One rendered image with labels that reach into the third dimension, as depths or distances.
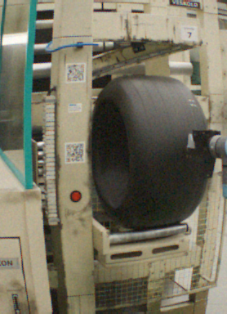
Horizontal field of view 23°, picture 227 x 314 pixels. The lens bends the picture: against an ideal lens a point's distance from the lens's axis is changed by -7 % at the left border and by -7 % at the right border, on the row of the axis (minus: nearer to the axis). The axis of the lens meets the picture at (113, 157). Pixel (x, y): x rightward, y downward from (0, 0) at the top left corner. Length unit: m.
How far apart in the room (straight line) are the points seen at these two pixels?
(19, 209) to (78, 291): 0.95
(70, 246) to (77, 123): 0.47
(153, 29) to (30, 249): 1.33
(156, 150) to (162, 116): 0.12
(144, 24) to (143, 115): 0.58
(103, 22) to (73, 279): 1.08
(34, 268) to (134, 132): 0.76
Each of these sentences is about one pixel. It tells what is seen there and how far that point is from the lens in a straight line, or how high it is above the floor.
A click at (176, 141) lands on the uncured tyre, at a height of 1.27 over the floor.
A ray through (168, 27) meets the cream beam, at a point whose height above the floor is 1.72.
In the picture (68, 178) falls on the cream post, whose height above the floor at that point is 1.13.
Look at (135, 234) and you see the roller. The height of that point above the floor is 0.91.
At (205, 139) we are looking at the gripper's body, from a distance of 1.85.
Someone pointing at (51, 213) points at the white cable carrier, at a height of 1.00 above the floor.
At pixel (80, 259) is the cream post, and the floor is 0.80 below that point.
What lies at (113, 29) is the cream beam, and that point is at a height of 1.70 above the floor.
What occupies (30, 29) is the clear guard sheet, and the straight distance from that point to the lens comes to 1.30.
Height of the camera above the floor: 1.60
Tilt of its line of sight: 11 degrees down
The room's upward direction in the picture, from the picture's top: straight up
